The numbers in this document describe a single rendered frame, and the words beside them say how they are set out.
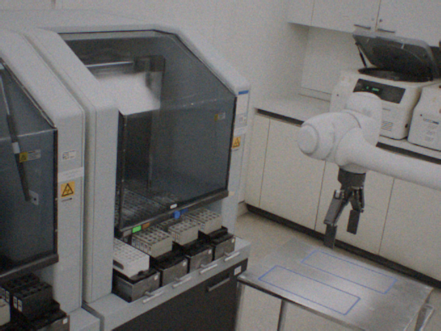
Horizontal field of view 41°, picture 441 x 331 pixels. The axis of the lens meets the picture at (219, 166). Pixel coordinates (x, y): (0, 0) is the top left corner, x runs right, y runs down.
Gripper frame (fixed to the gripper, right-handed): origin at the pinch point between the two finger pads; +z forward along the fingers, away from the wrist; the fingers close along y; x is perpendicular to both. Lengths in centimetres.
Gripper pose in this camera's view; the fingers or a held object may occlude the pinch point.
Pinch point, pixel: (340, 236)
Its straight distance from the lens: 173.2
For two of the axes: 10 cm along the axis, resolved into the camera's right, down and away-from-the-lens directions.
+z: -0.9, 9.4, 3.3
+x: -7.7, -2.8, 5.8
